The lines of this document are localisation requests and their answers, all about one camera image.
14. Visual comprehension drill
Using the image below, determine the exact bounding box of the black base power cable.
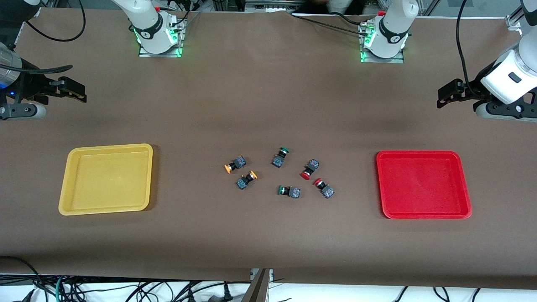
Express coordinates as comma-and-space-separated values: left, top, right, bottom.
289, 10, 380, 37

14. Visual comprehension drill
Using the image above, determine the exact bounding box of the yellow plastic tray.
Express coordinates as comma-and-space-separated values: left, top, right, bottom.
58, 143, 154, 216

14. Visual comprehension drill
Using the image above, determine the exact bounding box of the brown paper table cover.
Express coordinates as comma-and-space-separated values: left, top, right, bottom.
0, 8, 537, 290

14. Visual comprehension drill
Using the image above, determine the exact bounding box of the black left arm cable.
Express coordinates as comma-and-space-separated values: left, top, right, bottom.
456, 0, 477, 86

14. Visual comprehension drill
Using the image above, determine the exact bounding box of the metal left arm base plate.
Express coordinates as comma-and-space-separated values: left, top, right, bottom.
360, 21, 406, 64

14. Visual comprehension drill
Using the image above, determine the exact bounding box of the red plastic tray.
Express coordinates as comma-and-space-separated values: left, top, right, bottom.
376, 151, 472, 220

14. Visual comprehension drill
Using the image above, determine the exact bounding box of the aluminium frame profile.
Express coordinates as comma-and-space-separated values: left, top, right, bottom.
212, 0, 246, 13

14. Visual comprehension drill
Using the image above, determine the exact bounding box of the yellow push button switch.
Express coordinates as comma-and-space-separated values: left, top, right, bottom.
224, 156, 247, 174
236, 170, 258, 190

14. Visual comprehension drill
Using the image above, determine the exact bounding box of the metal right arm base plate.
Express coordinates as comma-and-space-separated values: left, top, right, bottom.
138, 18, 185, 58

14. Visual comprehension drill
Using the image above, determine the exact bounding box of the red push button switch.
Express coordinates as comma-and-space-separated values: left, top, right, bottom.
300, 159, 320, 180
314, 178, 335, 199

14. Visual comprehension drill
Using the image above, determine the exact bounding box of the metal camera post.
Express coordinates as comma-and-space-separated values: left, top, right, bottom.
241, 268, 274, 302

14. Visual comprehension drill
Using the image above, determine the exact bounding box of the person in dark clothing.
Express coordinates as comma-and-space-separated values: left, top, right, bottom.
301, 0, 380, 16

